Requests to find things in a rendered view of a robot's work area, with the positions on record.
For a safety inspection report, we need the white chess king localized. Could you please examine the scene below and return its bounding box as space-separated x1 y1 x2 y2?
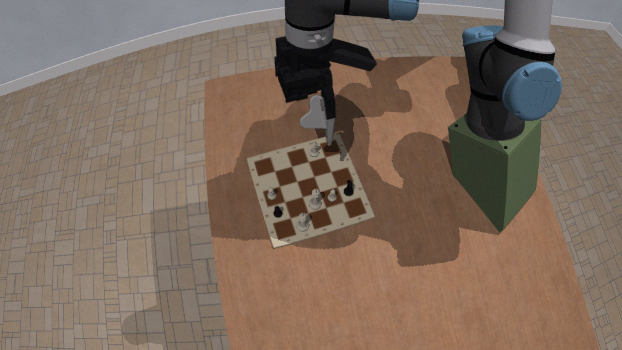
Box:
309 189 321 209

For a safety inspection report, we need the white queen chess piece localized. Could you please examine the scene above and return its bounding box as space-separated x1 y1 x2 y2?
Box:
297 213 309 231

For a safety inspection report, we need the brown and cream chessboard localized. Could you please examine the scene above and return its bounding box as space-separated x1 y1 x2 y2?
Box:
247 134 375 249

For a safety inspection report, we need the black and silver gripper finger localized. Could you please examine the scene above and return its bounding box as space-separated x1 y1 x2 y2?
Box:
300 80 336 146

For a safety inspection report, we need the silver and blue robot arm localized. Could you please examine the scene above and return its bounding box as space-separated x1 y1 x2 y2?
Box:
285 0 562 141

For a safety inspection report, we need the white pawn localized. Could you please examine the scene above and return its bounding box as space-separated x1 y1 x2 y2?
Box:
328 189 337 202
267 187 276 200

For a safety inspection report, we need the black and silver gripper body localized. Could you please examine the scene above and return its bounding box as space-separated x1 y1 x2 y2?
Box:
274 36 333 103

